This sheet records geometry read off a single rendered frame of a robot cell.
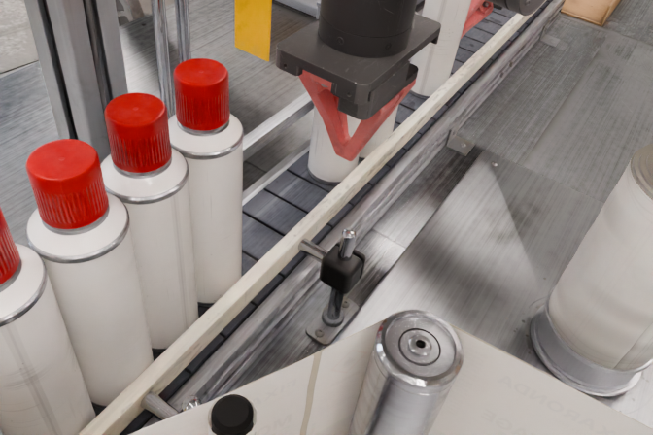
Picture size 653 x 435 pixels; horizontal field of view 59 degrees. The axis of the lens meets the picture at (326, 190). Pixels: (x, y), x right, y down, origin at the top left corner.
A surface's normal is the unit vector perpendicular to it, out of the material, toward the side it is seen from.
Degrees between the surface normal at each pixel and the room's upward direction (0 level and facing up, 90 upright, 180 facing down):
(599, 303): 93
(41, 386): 90
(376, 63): 1
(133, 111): 3
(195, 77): 2
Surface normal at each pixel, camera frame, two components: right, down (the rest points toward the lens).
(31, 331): 0.86, 0.40
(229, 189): 0.71, 0.53
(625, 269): -0.80, 0.36
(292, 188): 0.11, -0.73
